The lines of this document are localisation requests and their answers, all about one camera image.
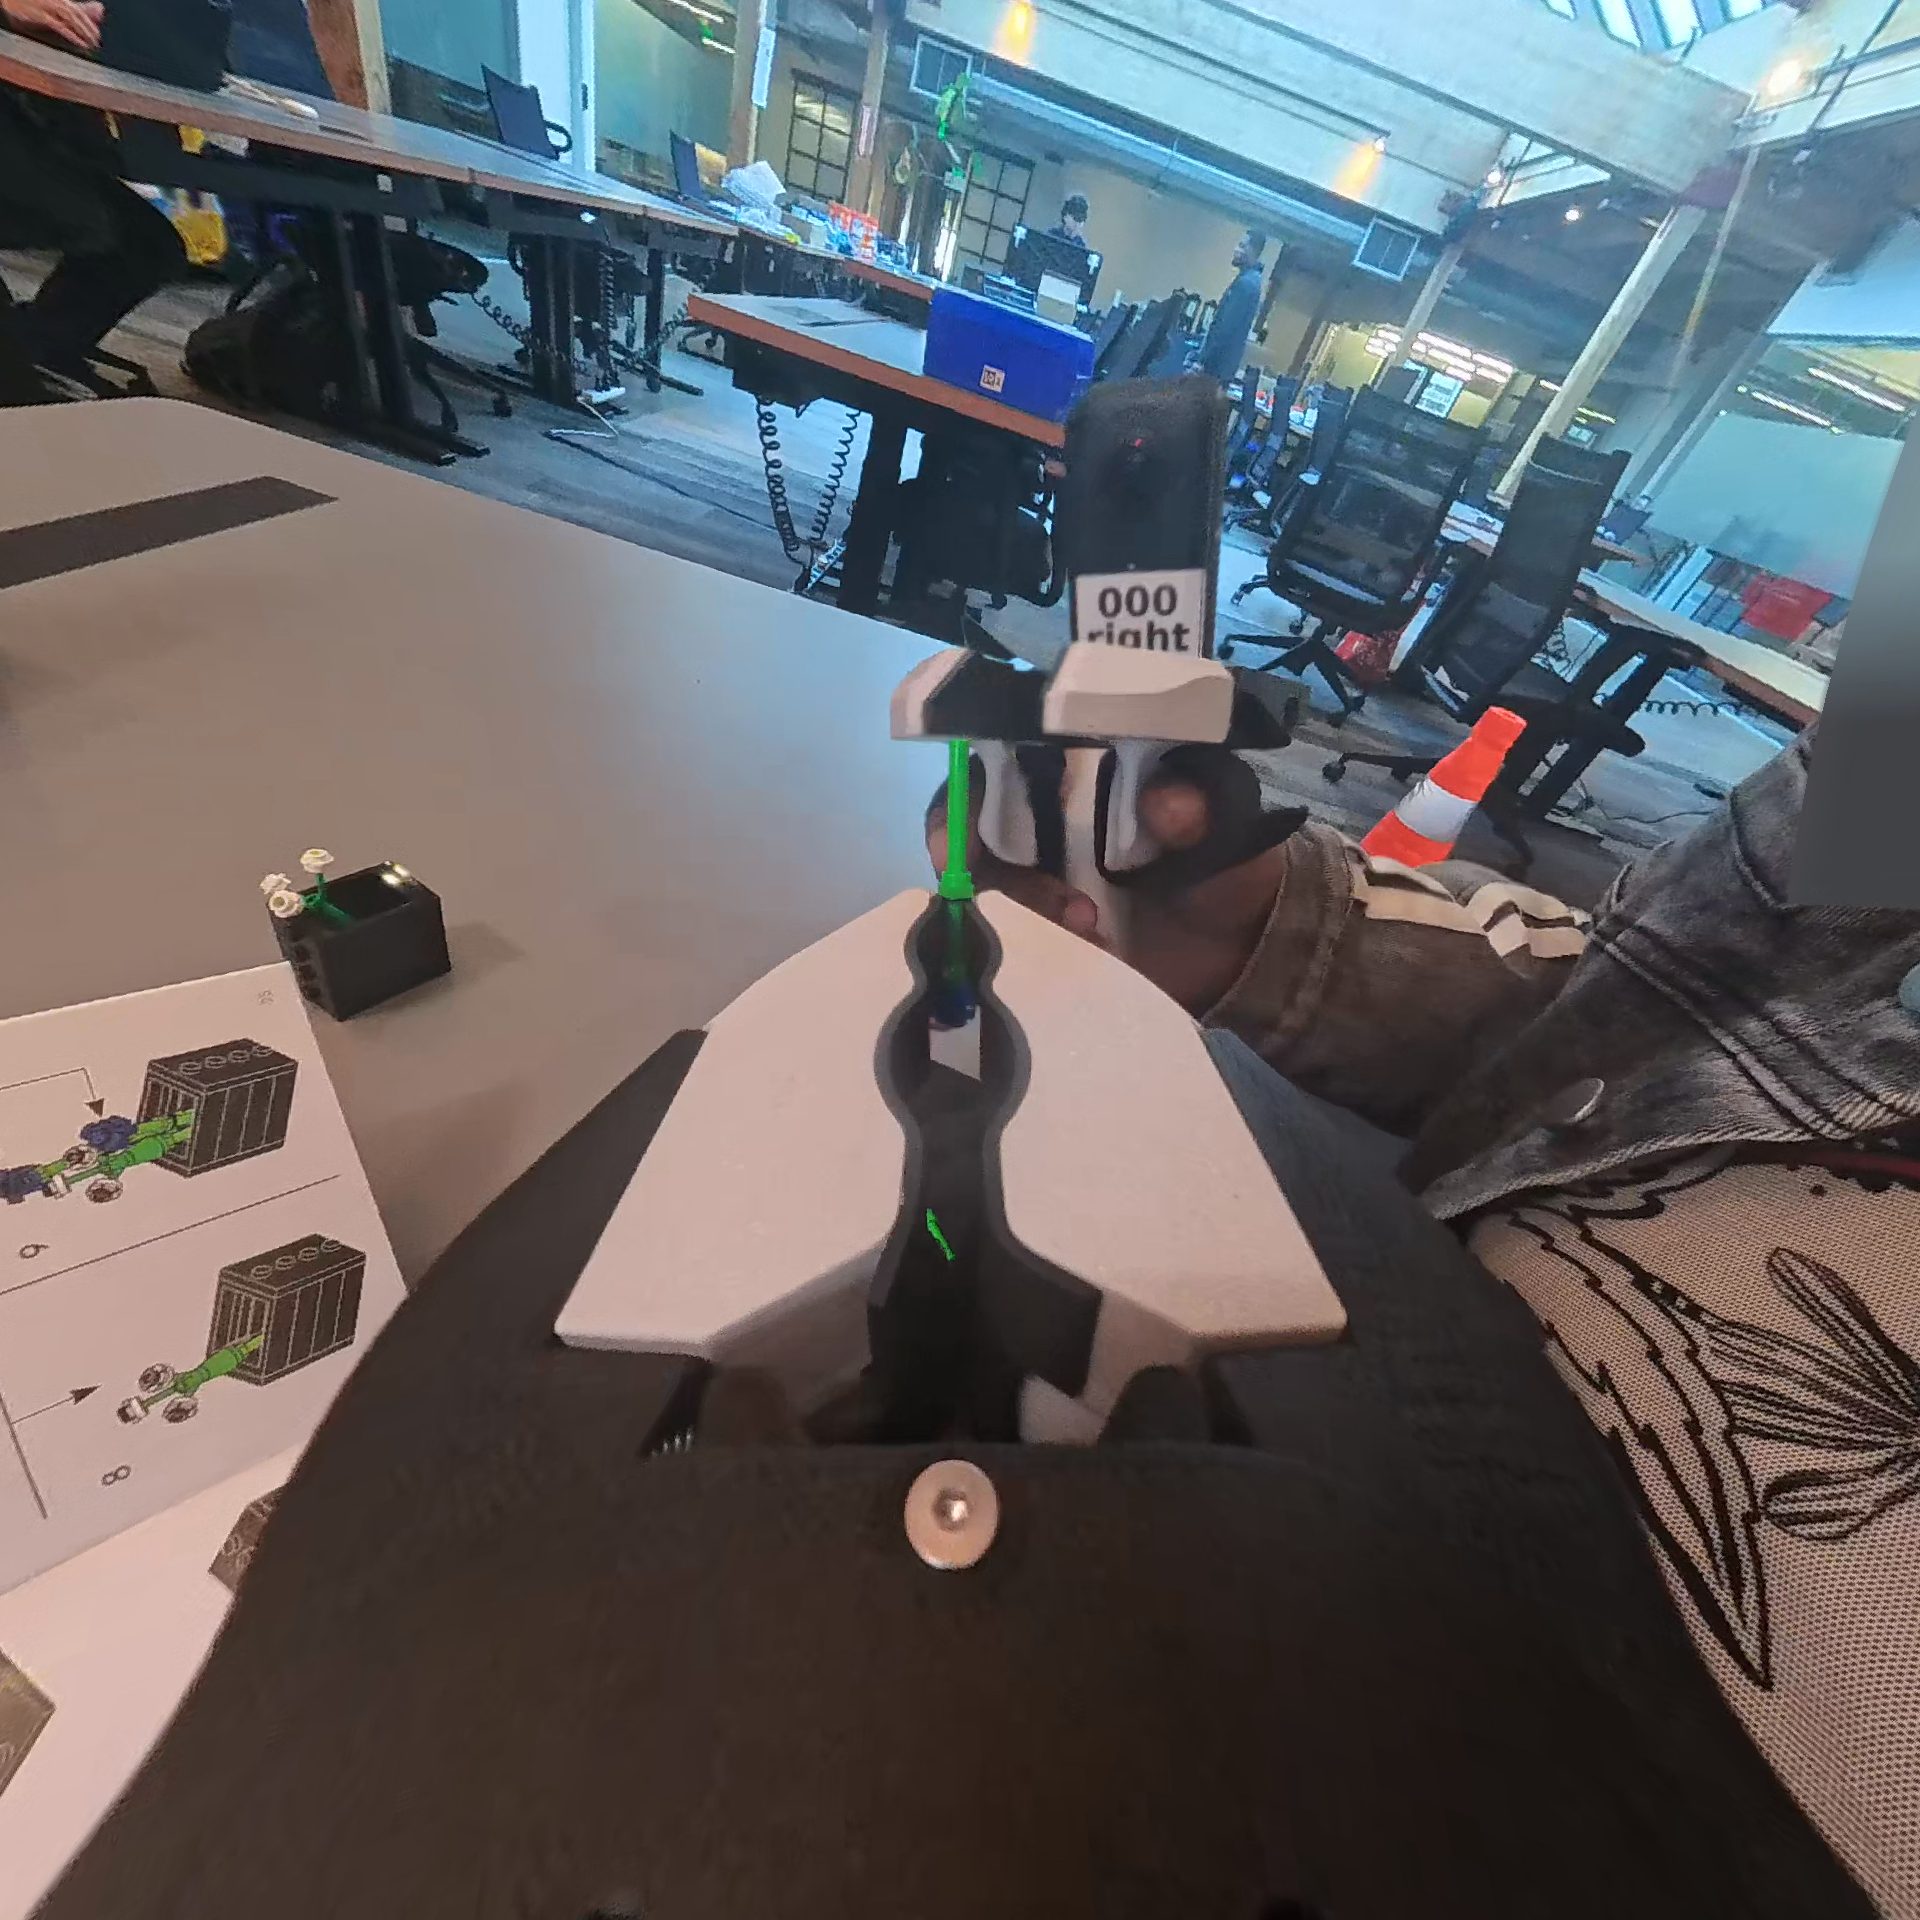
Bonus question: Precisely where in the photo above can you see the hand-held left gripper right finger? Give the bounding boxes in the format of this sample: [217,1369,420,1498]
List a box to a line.
[961,896,1353,1445]

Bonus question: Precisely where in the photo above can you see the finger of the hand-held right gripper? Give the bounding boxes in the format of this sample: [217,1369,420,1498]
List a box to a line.
[1044,643,1235,746]
[890,648,1051,745]

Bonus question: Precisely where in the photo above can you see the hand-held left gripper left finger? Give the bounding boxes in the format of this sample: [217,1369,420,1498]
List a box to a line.
[552,886,963,1369]

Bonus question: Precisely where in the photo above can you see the green lego flower stem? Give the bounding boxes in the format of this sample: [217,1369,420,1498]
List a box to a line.
[920,736,985,1263]

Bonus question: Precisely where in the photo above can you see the person's right forearm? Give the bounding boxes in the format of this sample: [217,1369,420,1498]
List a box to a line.
[1200,815,1667,1149]

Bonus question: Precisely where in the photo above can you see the black lego pot with flowers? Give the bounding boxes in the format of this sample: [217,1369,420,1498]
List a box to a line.
[260,846,454,1026]

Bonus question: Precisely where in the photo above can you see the lego instruction booklet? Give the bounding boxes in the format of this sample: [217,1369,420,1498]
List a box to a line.
[0,966,410,1891]

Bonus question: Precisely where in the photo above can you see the person's right hand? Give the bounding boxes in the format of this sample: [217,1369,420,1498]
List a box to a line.
[1030,750,1310,1023]

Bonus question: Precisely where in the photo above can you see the blue storage bin on desk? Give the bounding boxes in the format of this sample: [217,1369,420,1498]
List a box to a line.
[921,285,1097,424]

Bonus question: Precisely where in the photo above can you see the black office chair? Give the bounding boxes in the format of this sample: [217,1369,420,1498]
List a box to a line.
[1323,439,1635,874]
[1222,385,1491,723]

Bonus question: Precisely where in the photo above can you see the orange traffic cone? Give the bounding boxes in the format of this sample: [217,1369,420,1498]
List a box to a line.
[1355,704,1529,872]

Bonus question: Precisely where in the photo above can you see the wooden desk with black legs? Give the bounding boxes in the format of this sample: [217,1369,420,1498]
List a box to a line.
[686,290,1086,618]

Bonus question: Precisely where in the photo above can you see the black backpack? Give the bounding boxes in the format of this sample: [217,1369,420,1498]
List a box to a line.
[181,274,362,409]

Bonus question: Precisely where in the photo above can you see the long wooden desk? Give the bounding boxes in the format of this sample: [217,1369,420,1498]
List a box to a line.
[0,30,741,459]

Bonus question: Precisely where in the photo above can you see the black coiled cable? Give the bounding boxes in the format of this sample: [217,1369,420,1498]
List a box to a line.
[755,393,864,590]

